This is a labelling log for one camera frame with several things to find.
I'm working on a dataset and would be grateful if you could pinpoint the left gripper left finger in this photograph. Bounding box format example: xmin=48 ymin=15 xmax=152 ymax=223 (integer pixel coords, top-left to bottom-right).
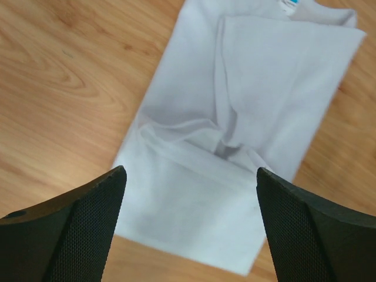
xmin=1 ymin=166 xmax=127 ymax=281

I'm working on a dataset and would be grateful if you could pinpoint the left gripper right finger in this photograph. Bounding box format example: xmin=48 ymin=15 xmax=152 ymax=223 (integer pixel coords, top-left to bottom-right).
xmin=257 ymin=167 xmax=375 ymax=281

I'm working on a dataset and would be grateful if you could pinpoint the white t shirt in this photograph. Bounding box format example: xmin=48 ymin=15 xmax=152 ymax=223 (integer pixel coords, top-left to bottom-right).
xmin=114 ymin=1 xmax=365 ymax=276

